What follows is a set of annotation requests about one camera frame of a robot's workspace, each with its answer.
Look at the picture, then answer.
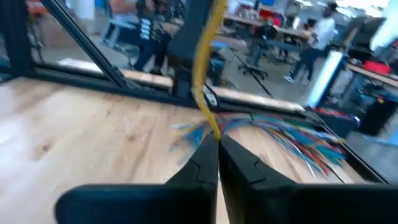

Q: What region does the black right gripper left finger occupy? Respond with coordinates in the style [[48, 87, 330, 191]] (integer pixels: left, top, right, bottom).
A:
[[55, 134, 220, 224]]

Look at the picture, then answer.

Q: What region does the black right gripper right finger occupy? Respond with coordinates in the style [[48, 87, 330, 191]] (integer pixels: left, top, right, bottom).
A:
[[219, 134, 398, 224]]

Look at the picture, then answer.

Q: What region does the yellow cord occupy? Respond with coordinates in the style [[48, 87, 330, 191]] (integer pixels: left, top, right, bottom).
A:
[[191, 0, 229, 141]]

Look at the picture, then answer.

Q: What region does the red black tool case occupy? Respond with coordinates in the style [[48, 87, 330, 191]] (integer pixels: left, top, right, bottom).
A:
[[313, 106, 361, 138]]

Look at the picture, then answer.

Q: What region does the black waste bin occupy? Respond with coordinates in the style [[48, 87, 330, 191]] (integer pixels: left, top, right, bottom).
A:
[[358, 95, 398, 137]]

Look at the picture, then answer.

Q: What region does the white pillar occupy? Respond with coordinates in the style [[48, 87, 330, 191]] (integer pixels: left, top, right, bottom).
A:
[[305, 49, 345, 109]]

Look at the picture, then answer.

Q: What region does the office chair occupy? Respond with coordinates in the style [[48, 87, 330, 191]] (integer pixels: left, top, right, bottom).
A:
[[238, 46, 270, 81]]

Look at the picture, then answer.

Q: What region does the person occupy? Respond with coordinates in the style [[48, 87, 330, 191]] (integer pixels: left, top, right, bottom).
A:
[[248, 18, 282, 68], [282, 2, 339, 85], [132, 0, 185, 73]]

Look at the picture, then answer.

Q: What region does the wooden workbench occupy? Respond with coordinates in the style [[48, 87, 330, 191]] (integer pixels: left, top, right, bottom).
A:
[[222, 12, 313, 40]]

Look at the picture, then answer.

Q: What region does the coloured wire bundle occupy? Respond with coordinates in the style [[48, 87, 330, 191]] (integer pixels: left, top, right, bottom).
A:
[[169, 111, 348, 177]]

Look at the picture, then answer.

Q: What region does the black aluminium table frame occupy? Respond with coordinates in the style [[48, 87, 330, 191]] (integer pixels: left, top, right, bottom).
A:
[[0, 0, 389, 185]]

